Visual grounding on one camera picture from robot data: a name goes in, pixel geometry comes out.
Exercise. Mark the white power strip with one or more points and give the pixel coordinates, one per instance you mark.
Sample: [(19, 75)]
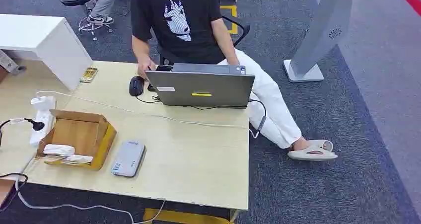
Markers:
[(41, 119)]

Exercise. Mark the office chair with chrome base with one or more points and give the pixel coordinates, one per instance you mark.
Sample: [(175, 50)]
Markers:
[(90, 23)]

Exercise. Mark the grey flat device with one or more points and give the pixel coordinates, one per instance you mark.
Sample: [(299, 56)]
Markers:
[(128, 158)]

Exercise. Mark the grey kiosk stand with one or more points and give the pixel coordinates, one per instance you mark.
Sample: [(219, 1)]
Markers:
[(317, 35)]

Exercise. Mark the person at laptop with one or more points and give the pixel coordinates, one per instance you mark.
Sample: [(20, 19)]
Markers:
[(184, 25)]

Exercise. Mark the black computer mouse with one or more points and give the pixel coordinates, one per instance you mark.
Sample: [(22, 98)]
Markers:
[(136, 85)]

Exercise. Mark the white cabinet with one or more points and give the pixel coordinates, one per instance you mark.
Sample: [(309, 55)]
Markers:
[(46, 44)]

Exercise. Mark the pale wooden desk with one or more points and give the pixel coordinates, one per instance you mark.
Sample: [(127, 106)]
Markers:
[(148, 150)]

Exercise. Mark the grey laptop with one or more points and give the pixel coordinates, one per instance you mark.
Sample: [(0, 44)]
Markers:
[(200, 87)]

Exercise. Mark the black office chair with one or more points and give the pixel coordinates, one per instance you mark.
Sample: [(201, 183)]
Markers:
[(238, 26)]

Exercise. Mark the white card stack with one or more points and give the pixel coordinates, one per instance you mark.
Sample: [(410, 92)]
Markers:
[(67, 153)]

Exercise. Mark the wooden card box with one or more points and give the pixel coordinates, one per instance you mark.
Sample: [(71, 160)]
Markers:
[(79, 138)]

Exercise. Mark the small yellow packet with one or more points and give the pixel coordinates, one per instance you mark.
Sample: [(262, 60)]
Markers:
[(88, 74)]

